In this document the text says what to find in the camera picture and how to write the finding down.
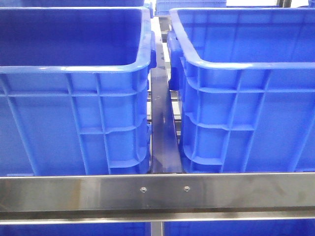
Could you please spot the steel rack centre bar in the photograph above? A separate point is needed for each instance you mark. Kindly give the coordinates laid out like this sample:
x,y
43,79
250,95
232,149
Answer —
x,y
165,153

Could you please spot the large blue crate left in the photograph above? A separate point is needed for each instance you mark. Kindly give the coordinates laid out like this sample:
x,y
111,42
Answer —
x,y
73,90

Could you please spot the large blue crate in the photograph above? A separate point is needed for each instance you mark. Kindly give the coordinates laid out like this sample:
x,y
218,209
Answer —
x,y
247,86
73,90

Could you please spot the large blue crate right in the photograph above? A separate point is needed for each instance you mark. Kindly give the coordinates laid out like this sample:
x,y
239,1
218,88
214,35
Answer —
x,y
247,86

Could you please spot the distant blue crate tall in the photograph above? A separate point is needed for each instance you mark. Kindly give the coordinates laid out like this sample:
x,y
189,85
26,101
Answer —
x,y
163,6

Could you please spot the steel rack front rail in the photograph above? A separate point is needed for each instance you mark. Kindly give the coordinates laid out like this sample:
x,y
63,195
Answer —
x,y
157,197

